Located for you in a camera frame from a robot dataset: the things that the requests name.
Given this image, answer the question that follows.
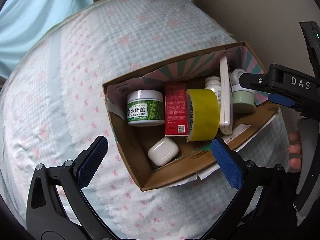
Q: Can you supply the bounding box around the white pill bottle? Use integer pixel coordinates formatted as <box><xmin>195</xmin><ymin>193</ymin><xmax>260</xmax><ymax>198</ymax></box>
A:
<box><xmin>204</xmin><ymin>76</ymin><xmax>221</xmax><ymax>107</ymax></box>

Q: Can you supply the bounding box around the yellow tape roll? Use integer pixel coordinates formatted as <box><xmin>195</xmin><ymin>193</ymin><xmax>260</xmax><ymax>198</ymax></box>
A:
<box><xmin>186</xmin><ymin>89</ymin><xmax>220</xmax><ymax>142</ymax></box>

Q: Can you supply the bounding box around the red carton box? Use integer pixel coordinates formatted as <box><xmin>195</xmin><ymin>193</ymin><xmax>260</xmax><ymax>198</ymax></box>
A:
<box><xmin>165</xmin><ymin>82</ymin><xmax>188</xmax><ymax>137</ymax></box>

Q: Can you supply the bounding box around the blue checkered bed sheet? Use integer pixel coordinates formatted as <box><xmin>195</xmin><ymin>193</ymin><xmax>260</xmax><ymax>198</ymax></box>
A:
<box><xmin>1</xmin><ymin>0</ymin><xmax>289</xmax><ymax>239</ymax></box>

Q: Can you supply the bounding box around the white earbuds case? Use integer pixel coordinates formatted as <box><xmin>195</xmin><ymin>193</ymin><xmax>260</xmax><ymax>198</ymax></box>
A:
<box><xmin>148</xmin><ymin>137</ymin><xmax>179</xmax><ymax>167</ymax></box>

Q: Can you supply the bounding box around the light blue hanging cloth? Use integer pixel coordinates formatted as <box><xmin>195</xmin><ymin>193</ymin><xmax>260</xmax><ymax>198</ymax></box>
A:
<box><xmin>1</xmin><ymin>0</ymin><xmax>93</xmax><ymax>79</ymax></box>

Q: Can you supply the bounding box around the pale green cream jar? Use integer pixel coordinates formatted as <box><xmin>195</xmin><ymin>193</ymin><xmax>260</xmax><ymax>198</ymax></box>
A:
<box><xmin>232</xmin><ymin>84</ymin><xmax>256</xmax><ymax>114</ymax></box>

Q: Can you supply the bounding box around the green labelled white jar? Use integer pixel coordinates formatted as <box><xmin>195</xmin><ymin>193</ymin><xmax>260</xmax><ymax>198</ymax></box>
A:
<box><xmin>127</xmin><ymin>89</ymin><xmax>165</xmax><ymax>127</ymax></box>

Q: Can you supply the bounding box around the person's right hand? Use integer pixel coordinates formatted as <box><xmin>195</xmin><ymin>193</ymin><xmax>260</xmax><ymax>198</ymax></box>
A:
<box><xmin>288</xmin><ymin>130</ymin><xmax>302</xmax><ymax>173</ymax></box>

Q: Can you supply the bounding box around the pink cardboard box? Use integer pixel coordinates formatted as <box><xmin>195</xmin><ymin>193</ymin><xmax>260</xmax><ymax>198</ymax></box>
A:
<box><xmin>103</xmin><ymin>42</ymin><xmax>266</xmax><ymax>191</ymax></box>

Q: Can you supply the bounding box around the white remote control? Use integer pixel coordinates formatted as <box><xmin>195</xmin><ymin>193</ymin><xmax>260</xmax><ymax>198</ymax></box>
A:
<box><xmin>220</xmin><ymin>55</ymin><xmax>233</xmax><ymax>135</ymax></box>

